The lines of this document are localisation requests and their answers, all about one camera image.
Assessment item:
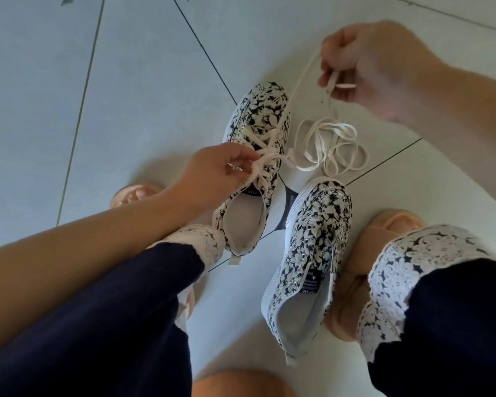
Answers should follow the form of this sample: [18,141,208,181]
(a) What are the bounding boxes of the person's right hand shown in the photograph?
[317,20,443,125]

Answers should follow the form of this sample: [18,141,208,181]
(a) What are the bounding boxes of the white shoelace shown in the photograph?
[241,127,294,199]
[288,48,369,177]

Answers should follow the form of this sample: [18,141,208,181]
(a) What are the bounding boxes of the person's left leg navy trousers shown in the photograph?
[0,224,228,397]

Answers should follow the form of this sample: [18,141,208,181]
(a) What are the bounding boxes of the person's right forearm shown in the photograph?
[401,63,496,216]

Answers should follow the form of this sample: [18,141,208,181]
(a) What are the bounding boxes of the person's left forearm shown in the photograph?
[0,187,195,356]

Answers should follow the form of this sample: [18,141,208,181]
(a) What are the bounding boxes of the pink slipper with green charm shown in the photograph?
[322,208,427,343]

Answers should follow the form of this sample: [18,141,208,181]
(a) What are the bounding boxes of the pink slipper with white charms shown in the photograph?
[109,182,196,332]

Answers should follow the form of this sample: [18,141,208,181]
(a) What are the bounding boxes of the person's left hand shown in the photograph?
[169,142,262,219]

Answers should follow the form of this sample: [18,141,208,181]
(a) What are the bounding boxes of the floral sneaker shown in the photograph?
[213,81,292,266]
[260,176,353,367]

